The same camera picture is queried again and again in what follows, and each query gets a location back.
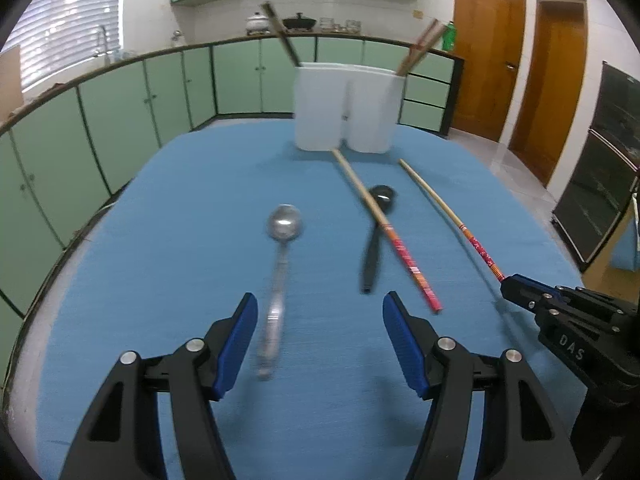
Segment wooden chopstick bundle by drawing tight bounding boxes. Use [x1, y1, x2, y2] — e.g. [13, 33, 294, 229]
[398, 158, 506, 282]

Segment red-tipped wooden chopstick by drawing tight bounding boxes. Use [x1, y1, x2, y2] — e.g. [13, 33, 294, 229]
[395, 20, 447, 77]
[331, 148, 442, 313]

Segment black plastic spoon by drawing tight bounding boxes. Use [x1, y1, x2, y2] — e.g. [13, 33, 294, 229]
[360, 184, 395, 294]

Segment silver metal spoon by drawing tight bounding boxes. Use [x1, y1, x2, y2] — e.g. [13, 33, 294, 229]
[257, 204, 303, 380]

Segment plain wooden chopstick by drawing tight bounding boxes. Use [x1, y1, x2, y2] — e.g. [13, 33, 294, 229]
[260, 1, 302, 67]

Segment green lower kitchen cabinets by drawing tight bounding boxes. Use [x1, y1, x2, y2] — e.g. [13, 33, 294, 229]
[0, 32, 466, 386]

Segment cardboard box at right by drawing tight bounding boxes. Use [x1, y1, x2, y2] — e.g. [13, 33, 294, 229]
[582, 193, 639, 301]

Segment black glass cabinet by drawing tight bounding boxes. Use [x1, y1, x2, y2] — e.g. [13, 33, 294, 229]
[552, 62, 639, 271]

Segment brown wooden door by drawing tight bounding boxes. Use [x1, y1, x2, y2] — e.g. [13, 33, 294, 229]
[509, 0, 588, 185]
[452, 0, 526, 141]

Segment blue table mat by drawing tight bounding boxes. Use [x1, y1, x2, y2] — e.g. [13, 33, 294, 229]
[37, 120, 585, 479]

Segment green bottle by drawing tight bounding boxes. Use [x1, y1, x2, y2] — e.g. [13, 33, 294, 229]
[442, 21, 457, 52]

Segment white double utensil holder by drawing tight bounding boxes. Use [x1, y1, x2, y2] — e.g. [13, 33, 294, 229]
[294, 63, 405, 154]

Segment cardboard box with printing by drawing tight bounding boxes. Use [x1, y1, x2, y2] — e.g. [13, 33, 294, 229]
[0, 46, 24, 122]

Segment black wok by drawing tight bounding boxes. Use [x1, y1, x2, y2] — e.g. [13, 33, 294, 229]
[282, 12, 317, 32]

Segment chrome sink faucet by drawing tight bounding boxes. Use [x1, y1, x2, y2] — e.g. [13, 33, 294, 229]
[94, 25, 111, 66]

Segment white cooking pot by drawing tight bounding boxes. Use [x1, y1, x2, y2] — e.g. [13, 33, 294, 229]
[245, 12, 270, 36]

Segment white window blinds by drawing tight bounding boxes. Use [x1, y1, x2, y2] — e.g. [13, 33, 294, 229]
[6, 0, 122, 89]

